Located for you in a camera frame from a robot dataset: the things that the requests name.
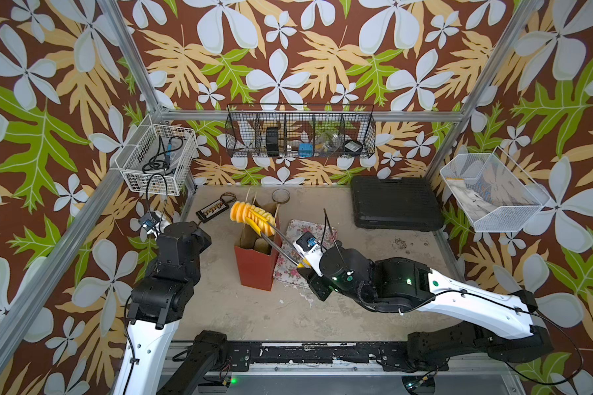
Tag clear tape roll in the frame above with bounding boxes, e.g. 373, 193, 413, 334
271, 189, 291, 204

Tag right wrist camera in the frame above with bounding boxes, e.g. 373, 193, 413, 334
293, 231, 324, 277

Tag red brown paper bag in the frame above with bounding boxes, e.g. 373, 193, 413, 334
234, 201, 282, 291

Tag blue small box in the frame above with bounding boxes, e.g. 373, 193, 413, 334
298, 143, 314, 158

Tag yellow handled metal tongs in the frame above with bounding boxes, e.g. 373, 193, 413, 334
244, 211, 304, 268

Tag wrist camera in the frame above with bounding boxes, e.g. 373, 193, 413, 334
139, 212, 171, 238
293, 231, 324, 277

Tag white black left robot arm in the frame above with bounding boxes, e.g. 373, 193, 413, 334
111, 222, 219, 394

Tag ridged yellow striped bread loaf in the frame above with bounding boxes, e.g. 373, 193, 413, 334
229, 202, 276, 237

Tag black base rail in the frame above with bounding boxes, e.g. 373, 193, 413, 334
157, 329, 451, 395

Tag white wire basket left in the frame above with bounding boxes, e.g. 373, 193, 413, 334
115, 124, 198, 196

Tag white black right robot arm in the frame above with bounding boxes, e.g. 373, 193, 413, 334
294, 245, 553, 370

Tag black power strip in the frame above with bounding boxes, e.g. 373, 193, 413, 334
196, 199, 230, 223

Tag black cable in basket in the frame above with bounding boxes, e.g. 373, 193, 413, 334
142, 135, 186, 174

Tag black square gadget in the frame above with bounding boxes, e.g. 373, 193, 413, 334
343, 140, 363, 156

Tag black device in basket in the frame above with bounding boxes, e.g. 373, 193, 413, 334
265, 127, 280, 157

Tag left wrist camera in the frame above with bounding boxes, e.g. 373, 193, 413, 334
139, 212, 171, 238

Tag white mesh basket right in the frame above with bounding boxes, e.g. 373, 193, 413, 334
440, 147, 551, 233

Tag clear glass jar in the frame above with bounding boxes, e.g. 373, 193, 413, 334
314, 131, 344, 157

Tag black plastic tool case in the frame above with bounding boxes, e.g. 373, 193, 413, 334
350, 176, 444, 232

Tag black wire wall basket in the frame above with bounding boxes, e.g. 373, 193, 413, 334
222, 104, 376, 159

